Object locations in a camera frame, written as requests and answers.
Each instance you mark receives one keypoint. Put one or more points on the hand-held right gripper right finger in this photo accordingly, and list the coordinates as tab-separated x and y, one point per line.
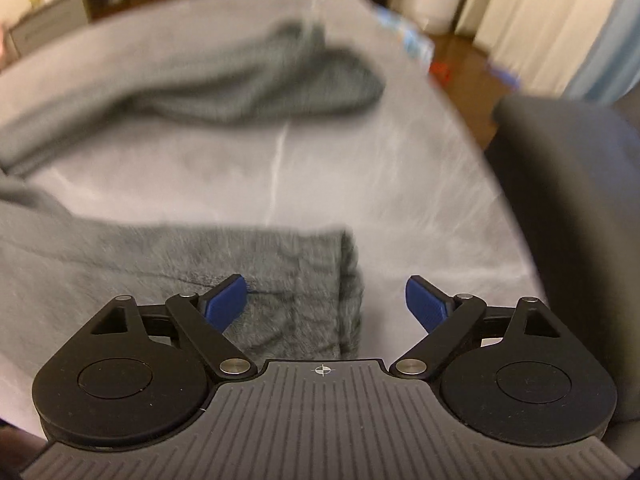
425	306

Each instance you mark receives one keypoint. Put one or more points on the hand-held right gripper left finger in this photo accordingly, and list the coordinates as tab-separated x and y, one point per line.
227	304

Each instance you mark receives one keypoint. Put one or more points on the grey pants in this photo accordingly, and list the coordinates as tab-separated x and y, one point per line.
150	260

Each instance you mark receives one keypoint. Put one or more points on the bed with grey sheet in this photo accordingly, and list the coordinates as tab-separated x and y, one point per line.
400	185

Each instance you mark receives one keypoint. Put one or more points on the black chair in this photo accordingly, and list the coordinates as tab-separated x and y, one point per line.
575	210

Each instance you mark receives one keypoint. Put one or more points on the small red floor item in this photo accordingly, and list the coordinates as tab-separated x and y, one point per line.
440	71

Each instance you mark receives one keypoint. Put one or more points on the blue floor item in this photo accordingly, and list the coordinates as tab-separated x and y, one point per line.
504	72

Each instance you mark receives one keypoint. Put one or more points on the blue patterned cloth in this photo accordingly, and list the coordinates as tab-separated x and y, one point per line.
407	35

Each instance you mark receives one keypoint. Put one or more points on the white curtain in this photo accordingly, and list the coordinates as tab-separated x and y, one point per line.
525	10

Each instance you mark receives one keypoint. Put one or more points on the light blue curtain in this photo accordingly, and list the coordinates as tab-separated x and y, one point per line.
610	35

